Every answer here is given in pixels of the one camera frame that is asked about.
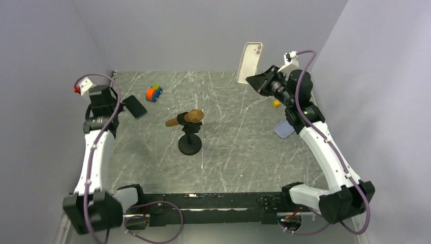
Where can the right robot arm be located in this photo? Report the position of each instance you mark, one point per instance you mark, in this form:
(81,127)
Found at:
(347,195)

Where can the gold microphone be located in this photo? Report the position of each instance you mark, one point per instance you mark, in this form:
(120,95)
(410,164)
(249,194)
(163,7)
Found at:
(194,116)

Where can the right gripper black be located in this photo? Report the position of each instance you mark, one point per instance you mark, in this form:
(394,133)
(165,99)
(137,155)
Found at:
(260,83)

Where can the black microphone stand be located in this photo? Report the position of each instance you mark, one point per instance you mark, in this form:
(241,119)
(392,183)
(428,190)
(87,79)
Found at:
(190,144)

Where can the lilac phone case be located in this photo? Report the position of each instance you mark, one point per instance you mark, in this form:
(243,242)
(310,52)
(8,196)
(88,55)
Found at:
(283,129)

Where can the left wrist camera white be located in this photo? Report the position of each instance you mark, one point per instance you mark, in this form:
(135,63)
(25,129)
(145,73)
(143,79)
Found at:
(83,86)

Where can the bare black phone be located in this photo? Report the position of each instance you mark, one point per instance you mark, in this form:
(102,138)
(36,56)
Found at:
(135,107)

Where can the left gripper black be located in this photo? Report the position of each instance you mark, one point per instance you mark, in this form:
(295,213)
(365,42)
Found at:
(115,101)

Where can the small yellow cube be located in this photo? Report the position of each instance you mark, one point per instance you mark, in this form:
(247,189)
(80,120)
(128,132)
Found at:
(276,104)

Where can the orange blue toy car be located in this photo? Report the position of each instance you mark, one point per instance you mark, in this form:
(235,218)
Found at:
(153,93)

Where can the black base beam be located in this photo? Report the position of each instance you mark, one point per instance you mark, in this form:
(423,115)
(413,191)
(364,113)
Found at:
(214,208)

